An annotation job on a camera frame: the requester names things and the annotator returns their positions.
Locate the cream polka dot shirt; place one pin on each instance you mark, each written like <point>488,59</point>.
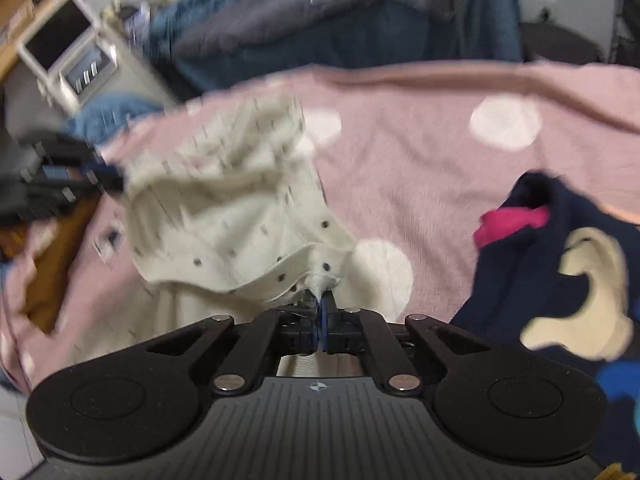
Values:
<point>233,221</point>

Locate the navy cartoon print garment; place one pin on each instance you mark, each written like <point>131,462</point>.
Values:
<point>558,276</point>

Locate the blue crumpled blanket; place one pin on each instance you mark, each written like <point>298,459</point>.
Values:
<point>104,116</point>

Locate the black round stool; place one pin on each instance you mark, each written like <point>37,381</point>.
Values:
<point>553,43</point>

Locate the pink dotted bed sheet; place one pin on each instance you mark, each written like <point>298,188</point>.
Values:
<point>424,151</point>

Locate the black wire rack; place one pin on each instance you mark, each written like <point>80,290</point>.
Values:
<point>624,45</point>

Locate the brown cloth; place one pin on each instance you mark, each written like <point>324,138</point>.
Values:
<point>46,290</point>

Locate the white machine with control panel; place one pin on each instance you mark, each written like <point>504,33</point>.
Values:
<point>76,57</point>

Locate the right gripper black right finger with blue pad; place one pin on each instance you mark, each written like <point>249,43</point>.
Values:
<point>383,350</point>

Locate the dark blue massage bed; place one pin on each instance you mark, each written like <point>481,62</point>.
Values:
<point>207,45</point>

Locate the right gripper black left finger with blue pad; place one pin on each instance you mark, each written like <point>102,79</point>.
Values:
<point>252,351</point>

